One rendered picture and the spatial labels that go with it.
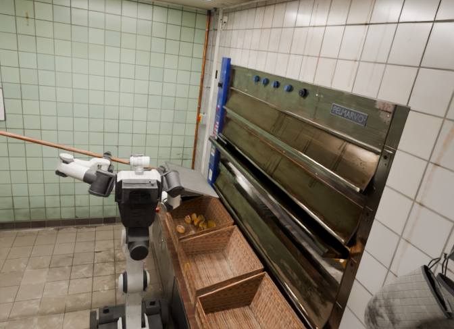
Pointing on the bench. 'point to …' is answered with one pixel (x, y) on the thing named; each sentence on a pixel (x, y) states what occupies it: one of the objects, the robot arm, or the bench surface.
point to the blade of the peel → (192, 180)
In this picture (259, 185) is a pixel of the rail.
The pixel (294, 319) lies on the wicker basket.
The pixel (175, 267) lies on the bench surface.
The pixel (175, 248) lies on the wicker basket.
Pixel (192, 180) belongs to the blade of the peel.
